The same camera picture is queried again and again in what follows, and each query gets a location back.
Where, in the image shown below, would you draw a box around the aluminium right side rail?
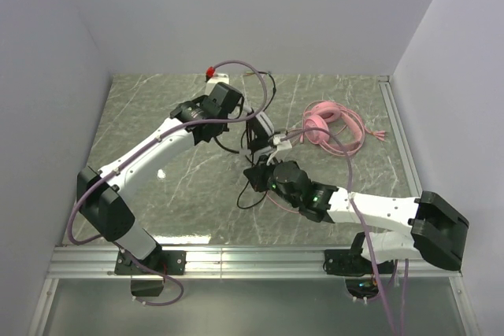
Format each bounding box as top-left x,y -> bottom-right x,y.
378,76 -> 422,197

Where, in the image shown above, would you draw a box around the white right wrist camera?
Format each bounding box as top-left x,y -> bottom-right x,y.
271,133 -> 292,153

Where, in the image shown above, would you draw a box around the aluminium rail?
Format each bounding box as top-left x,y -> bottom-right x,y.
46,244 -> 461,280
378,76 -> 422,197

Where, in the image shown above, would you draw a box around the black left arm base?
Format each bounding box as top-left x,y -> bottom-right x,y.
113,249 -> 187,300

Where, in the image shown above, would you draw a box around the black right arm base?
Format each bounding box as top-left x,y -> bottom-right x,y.
322,249 -> 380,301

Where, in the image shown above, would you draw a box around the black headphone cable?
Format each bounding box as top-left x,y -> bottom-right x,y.
212,70 -> 292,210

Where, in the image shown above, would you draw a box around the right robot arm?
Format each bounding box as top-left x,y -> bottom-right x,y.
243,161 -> 469,271

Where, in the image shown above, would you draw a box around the white and black headphones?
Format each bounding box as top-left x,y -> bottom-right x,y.
212,105 -> 283,166

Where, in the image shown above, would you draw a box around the aluminium front rail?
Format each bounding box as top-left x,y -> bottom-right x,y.
46,244 -> 461,280

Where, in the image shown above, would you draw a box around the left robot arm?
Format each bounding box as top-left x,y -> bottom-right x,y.
77,82 -> 244,261

